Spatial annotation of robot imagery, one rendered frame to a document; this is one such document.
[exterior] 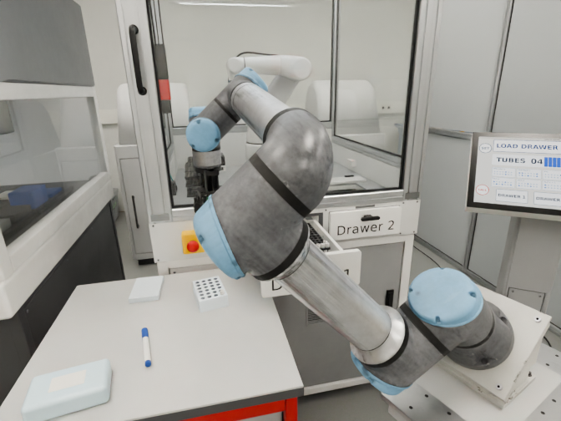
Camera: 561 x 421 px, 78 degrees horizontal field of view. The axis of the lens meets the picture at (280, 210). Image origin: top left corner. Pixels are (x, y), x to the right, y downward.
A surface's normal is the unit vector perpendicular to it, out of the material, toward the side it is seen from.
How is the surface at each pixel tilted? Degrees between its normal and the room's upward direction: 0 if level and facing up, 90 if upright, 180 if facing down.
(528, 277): 90
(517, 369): 45
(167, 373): 0
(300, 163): 62
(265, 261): 105
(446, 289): 38
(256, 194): 68
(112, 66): 90
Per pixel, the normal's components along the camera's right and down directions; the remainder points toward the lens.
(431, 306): -0.50, -0.62
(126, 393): -0.02, -0.95
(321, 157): 0.67, -0.22
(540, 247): -0.41, 0.30
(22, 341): 0.22, 0.31
